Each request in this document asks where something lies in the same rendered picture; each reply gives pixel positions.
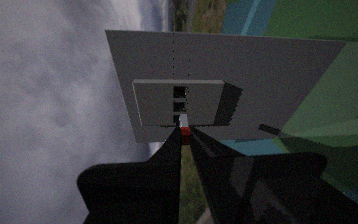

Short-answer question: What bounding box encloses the grey flat panel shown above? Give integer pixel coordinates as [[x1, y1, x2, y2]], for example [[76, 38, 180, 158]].
[[104, 29, 347, 143]]

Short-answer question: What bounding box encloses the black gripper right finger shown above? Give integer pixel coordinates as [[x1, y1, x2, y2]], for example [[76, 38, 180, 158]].
[[189, 127, 327, 224]]

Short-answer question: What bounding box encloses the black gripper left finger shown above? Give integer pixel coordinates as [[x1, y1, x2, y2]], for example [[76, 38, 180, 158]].
[[77, 127, 182, 224]]

